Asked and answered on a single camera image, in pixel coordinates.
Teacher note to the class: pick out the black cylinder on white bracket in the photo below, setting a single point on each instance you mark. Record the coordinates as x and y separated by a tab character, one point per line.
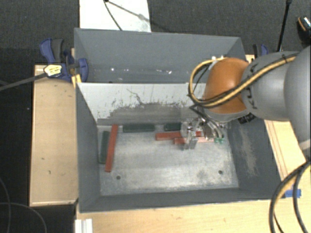
246	118

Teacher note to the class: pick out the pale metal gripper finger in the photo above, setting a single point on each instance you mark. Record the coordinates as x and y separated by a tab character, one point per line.
192	142
186	141

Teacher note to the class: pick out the pale wood flat board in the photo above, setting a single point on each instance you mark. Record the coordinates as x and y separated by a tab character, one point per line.
53	139

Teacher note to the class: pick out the dark green flat block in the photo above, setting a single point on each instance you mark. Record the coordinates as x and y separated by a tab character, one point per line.
172	126
138	128
104	147

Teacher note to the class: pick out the red-brown flat block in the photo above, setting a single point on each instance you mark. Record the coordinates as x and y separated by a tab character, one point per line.
167	136
111	149
179	141

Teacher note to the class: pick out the grey metal bin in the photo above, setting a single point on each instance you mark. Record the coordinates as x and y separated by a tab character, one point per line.
158	161

